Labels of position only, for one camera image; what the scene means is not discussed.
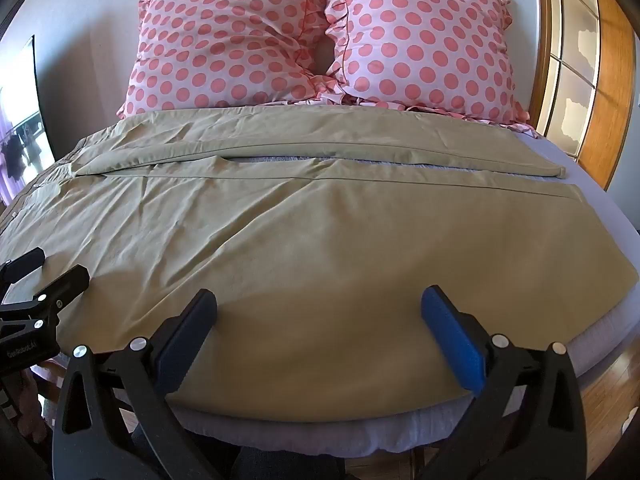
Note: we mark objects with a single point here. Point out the bed with lavender sheet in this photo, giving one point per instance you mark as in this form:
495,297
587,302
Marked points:
607,240

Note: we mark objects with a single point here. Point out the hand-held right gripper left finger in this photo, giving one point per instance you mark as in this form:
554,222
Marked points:
186,340

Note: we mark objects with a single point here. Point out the window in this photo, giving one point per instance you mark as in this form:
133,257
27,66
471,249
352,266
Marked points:
22,115

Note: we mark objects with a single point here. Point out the wooden framed sliding door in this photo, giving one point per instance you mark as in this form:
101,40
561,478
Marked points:
575,60

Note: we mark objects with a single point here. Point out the olive green bed sheet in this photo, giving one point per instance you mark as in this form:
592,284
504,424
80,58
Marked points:
280,255

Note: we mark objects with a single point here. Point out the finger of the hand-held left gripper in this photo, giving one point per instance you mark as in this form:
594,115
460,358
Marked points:
65,287
22,262

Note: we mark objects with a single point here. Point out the pink polka dot pillow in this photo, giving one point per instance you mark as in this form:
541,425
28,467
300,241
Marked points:
425,42
225,42

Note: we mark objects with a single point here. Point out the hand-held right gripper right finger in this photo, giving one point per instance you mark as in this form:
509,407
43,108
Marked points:
452,342

